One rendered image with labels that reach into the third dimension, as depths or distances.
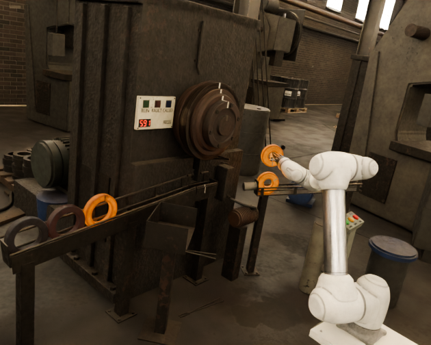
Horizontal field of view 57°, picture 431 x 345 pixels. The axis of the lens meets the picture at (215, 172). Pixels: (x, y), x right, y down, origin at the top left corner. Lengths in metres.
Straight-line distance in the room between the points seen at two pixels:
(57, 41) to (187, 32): 4.08
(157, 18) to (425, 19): 3.11
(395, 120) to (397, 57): 0.65
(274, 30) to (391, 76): 5.81
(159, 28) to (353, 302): 1.62
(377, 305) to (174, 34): 1.68
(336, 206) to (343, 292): 0.37
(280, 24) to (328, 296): 8.86
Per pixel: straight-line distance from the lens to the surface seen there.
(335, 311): 1.83
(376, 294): 1.96
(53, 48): 6.24
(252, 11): 6.69
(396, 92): 4.69
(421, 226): 3.96
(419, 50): 4.63
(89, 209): 2.01
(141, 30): 2.14
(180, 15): 2.31
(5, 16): 8.20
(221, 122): 2.30
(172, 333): 2.39
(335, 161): 1.84
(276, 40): 10.20
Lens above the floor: 1.53
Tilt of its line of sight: 17 degrees down
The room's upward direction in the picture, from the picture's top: 9 degrees clockwise
